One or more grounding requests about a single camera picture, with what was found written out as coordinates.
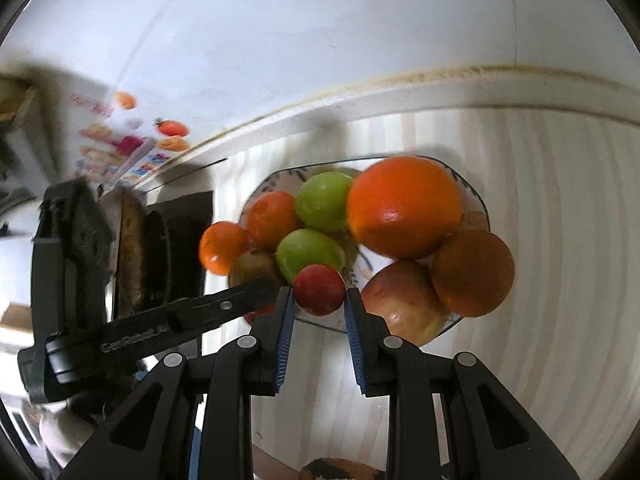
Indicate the upper green apple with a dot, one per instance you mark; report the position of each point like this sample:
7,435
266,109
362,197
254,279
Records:
321,201

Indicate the dark orange tangerine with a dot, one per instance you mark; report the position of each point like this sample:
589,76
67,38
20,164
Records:
472,272

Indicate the black gas stove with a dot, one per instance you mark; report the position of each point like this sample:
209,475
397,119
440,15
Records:
171,233

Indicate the colourful wall sticker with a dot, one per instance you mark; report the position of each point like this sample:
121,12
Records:
115,138

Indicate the striped cat counter mat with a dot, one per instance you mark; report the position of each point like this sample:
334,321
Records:
562,190

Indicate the large orange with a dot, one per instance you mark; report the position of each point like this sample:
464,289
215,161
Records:
402,207

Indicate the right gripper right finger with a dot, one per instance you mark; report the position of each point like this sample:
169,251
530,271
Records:
450,418

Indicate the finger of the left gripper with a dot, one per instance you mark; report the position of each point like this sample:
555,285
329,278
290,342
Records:
172,324

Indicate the green apple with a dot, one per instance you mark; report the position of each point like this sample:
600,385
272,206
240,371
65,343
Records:
305,247
321,201

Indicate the brown-green pear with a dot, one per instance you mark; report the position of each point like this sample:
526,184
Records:
251,265

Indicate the lower green apple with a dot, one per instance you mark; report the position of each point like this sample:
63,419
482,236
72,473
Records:
305,247

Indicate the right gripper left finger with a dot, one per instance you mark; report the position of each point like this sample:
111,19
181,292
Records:
150,435

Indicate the red-yellow apple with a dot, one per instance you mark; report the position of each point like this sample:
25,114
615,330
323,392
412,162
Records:
402,293

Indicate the steel wok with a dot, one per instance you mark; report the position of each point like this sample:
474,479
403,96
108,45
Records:
129,281

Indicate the floral ceramic fruit plate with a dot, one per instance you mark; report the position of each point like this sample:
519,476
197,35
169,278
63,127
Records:
361,263

